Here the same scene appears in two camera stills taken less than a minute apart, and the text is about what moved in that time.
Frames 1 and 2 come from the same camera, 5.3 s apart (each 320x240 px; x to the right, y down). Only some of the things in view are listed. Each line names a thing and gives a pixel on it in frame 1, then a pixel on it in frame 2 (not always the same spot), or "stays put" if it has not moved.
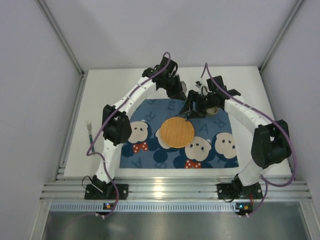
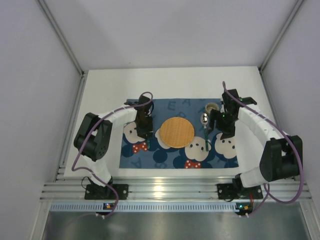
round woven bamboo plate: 177,132 stays put
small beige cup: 212,111 stays put
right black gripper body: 196,100 to 223,127
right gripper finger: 186,108 to 213,119
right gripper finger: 201,113 to 227,135
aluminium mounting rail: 292,188 stays put
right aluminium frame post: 269,54 stays put
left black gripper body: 175,88 to 145,131
